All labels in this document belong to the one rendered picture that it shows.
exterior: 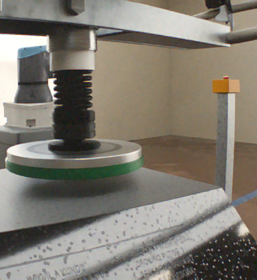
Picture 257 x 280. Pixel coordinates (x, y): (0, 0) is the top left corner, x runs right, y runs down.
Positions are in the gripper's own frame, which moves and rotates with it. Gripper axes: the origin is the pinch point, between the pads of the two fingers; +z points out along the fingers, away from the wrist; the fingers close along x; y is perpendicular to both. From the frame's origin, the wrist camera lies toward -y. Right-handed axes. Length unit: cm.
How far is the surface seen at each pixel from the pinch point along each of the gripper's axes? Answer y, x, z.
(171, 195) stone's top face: 22, 93, 3
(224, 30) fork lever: 7.0, 47.3, -8.8
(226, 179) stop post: 10, -55, 100
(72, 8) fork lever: 29, 87, -24
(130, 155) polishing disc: 27, 90, -3
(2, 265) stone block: 37, 112, -4
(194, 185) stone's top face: 19, 88, 6
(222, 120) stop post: 6, -68, 67
